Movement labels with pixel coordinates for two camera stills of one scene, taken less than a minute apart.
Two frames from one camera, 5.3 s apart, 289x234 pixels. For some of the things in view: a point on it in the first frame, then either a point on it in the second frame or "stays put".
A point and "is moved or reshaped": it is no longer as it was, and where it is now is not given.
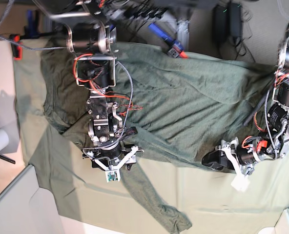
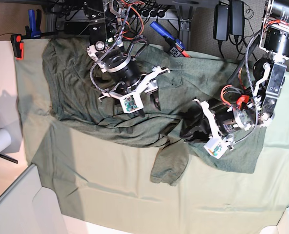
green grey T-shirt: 176,109 is moved or reshaped
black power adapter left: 220,24 stays put
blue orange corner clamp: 31,31 stays put
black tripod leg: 5,158 stays put
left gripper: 111,157 to 128,75
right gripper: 251,152 to 196,127
